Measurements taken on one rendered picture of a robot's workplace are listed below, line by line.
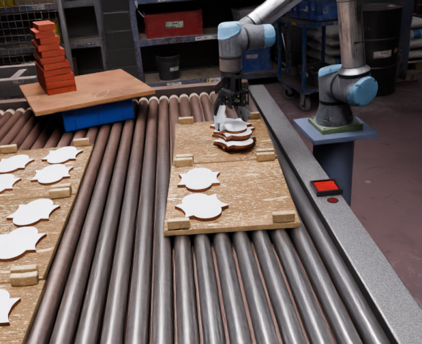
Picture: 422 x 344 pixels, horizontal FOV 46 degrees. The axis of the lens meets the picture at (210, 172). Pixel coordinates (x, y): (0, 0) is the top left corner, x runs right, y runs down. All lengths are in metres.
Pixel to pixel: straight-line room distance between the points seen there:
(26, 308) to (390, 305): 0.74
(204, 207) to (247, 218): 0.12
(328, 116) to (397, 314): 1.15
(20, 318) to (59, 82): 1.36
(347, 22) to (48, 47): 1.21
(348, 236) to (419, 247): 1.73
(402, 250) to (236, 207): 1.71
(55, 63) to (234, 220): 1.24
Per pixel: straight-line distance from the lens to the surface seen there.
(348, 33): 1.87
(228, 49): 1.63
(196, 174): 1.53
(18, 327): 1.08
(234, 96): 1.67
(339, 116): 2.05
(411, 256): 2.91
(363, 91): 1.91
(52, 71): 2.26
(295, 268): 1.14
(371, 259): 1.20
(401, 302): 1.10
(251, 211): 1.33
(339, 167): 2.12
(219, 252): 1.21
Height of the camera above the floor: 1.59
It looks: 25 degrees down
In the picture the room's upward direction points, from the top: 4 degrees counter-clockwise
